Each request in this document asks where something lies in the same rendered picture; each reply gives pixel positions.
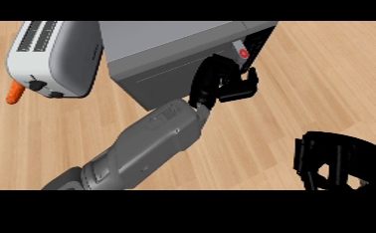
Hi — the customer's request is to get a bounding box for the orange carrot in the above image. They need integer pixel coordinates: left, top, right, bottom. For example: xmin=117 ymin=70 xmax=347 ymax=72
xmin=5 ymin=79 xmax=27 ymax=106

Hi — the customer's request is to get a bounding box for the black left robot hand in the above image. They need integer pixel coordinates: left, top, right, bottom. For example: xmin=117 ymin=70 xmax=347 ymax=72
xmin=188 ymin=53 xmax=260 ymax=112

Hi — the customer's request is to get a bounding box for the grey microwave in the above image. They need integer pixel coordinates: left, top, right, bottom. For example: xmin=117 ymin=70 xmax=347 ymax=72
xmin=99 ymin=21 xmax=279 ymax=112

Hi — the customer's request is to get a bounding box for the silver toaster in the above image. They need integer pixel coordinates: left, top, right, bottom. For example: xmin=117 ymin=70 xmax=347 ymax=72
xmin=5 ymin=21 xmax=107 ymax=100

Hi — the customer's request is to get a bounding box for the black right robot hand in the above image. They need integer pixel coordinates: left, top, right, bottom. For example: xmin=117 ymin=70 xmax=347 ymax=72
xmin=293 ymin=130 xmax=376 ymax=191

